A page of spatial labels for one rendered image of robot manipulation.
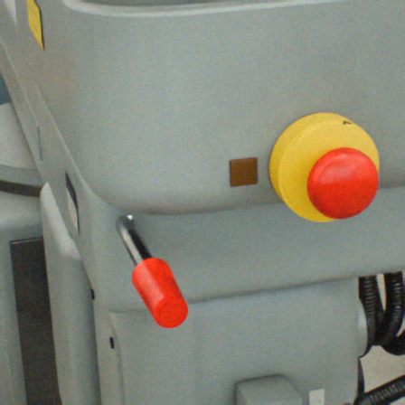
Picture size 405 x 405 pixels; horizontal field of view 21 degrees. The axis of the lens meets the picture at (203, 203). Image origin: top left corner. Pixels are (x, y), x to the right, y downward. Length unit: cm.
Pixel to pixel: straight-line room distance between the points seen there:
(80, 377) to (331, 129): 48
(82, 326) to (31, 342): 30
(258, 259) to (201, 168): 15
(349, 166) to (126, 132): 13
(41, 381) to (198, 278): 60
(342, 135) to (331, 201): 4
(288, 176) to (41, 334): 72
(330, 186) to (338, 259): 19
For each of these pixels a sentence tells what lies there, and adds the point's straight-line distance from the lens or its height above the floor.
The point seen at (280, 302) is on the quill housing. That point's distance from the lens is 82.
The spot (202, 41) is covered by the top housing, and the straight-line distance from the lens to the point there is 60.
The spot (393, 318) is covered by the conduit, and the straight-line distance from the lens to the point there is 121.
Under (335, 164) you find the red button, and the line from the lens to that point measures 59.
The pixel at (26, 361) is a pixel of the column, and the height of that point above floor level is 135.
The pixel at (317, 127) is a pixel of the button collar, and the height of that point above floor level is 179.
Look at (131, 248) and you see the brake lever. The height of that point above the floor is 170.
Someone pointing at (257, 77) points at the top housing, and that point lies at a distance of 62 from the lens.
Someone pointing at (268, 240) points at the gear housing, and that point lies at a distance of 76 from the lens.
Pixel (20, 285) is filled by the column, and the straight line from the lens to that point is 127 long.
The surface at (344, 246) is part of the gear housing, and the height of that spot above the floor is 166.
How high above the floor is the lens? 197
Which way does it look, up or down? 21 degrees down
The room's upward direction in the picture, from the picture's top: 3 degrees counter-clockwise
